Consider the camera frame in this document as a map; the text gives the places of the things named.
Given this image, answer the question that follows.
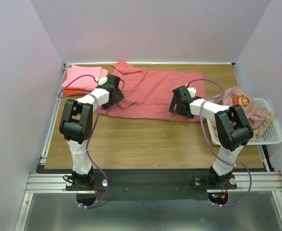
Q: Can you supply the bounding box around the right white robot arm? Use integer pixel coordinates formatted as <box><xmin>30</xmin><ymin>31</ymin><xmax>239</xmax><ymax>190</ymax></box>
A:
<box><xmin>169</xmin><ymin>86</ymin><xmax>253</xmax><ymax>188</ymax></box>

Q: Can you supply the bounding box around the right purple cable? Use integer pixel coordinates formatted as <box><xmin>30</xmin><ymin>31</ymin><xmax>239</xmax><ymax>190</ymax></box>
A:
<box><xmin>186</xmin><ymin>78</ymin><xmax>253</xmax><ymax>208</ymax></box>

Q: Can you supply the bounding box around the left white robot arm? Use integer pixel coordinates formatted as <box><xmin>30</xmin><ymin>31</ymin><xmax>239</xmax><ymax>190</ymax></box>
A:
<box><xmin>59</xmin><ymin>75</ymin><xmax>124</xmax><ymax>190</ymax></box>

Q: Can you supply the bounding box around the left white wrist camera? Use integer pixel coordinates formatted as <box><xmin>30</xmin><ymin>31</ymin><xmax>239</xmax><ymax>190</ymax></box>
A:
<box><xmin>94</xmin><ymin>76</ymin><xmax>107</xmax><ymax>85</ymax></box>

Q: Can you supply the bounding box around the dusty rose t shirt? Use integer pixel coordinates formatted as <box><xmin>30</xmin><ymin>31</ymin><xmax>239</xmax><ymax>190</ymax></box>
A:
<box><xmin>100</xmin><ymin>60</ymin><xmax>203</xmax><ymax>123</ymax></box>

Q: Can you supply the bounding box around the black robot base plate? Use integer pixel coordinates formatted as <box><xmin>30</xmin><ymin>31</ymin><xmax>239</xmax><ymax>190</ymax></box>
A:
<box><xmin>63</xmin><ymin>169</ymin><xmax>237</xmax><ymax>203</ymax></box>

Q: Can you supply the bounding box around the folded orange t shirt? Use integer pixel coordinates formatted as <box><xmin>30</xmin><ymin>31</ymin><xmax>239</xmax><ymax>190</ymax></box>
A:
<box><xmin>64</xmin><ymin>77</ymin><xmax>96</xmax><ymax>96</ymax></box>

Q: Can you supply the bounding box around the white plastic laundry basket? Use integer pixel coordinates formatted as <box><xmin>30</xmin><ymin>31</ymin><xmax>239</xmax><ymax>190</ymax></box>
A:
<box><xmin>207</xmin><ymin>98</ymin><xmax>282</xmax><ymax>145</ymax></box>

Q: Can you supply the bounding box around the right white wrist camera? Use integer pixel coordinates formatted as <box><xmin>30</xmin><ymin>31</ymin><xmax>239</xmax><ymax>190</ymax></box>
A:
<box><xmin>186</xmin><ymin>83</ymin><xmax>197</xmax><ymax>98</ymax></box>

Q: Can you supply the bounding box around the mauve pixel print t shirt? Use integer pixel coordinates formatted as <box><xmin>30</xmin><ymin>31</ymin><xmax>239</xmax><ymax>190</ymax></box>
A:
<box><xmin>210</xmin><ymin>87</ymin><xmax>265</xmax><ymax>132</ymax></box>

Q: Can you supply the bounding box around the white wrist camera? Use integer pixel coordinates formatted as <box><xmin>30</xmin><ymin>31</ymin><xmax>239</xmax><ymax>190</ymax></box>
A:
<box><xmin>94</xmin><ymin>76</ymin><xmax>107</xmax><ymax>85</ymax></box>
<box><xmin>186</xmin><ymin>83</ymin><xmax>197</xmax><ymax>98</ymax></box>

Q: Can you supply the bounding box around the folded pink t shirt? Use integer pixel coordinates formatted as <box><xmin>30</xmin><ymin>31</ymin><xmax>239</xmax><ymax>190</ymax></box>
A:
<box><xmin>62</xmin><ymin>65</ymin><xmax>108</xmax><ymax>91</ymax></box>

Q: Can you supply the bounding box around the beige t shirt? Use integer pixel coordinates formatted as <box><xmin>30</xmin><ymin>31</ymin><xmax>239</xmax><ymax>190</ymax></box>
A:
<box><xmin>248</xmin><ymin>111</ymin><xmax>275</xmax><ymax>141</ymax></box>

